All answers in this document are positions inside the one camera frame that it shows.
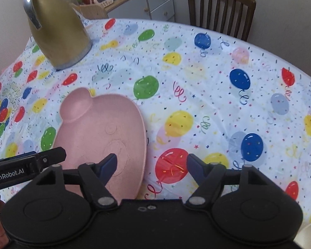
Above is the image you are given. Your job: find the pink bear-shaped plate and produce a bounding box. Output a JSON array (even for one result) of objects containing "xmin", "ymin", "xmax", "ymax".
[{"xmin": 53, "ymin": 88, "xmax": 147, "ymax": 202}]

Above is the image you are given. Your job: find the wooden sideboard with drawers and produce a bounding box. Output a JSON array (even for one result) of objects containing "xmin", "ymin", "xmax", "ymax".
[{"xmin": 72, "ymin": 0, "xmax": 176, "ymax": 23}]

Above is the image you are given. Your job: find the balloon birthday tablecloth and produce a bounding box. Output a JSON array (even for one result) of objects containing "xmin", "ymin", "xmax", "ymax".
[{"xmin": 0, "ymin": 19, "xmax": 311, "ymax": 224}]

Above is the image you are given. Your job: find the dark wooden chair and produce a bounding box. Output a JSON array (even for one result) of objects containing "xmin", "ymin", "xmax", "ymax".
[{"xmin": 188, "ymin": 0, "xmax": 256, "ymax": 42}]

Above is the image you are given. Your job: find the pink digital clock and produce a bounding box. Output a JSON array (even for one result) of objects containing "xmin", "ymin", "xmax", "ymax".
[{"xmin": 94, "ymin": 0, "xmax": 114, "ymax": 8}]

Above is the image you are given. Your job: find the cream round bowl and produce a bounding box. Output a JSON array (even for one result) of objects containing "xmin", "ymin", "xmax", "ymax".
[{"xmin": 294, "ymin": 224, "xmax": 311, "ymax": 249}]

